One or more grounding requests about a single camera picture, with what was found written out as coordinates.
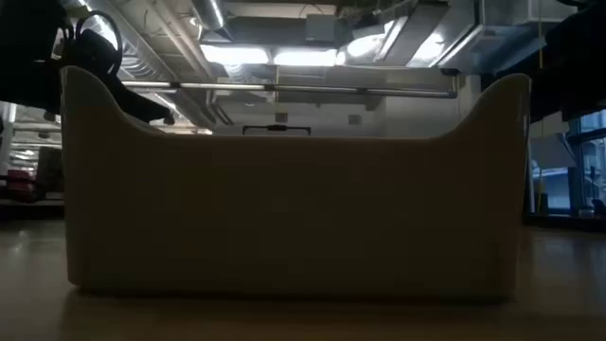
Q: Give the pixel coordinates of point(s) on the large glass window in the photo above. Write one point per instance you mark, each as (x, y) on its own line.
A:
(587, 166)

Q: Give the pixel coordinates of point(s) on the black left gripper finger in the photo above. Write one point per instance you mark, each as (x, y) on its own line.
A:
(151, 113)

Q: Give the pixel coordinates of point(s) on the round silver ventilation duct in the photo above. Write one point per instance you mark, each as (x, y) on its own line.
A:
(208, 13)

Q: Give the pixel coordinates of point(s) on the distant black frame bar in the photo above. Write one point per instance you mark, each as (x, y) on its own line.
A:
(277, 128)

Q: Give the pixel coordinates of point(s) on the red chair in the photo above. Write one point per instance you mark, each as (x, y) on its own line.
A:
(21, 184)

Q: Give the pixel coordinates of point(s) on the grey ceiling junction box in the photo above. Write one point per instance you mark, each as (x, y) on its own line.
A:
(321, 27)

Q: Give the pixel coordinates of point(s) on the large rectangular metal duct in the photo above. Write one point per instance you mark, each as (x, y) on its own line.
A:
(454, 38)

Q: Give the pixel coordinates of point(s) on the rectangular ceiling light panel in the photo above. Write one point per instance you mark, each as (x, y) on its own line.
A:
(234, 55)
(305, 58)

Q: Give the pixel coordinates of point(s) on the grey rectangular plastic tray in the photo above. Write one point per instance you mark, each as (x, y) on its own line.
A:
(284, 213)

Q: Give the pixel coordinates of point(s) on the small square wall vent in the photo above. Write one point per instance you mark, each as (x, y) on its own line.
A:
(281, 118)

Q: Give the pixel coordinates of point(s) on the long horizontal metal pipe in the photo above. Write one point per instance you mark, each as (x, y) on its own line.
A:
(308, 88)

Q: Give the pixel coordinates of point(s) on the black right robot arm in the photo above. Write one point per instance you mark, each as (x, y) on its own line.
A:
(577, 42)

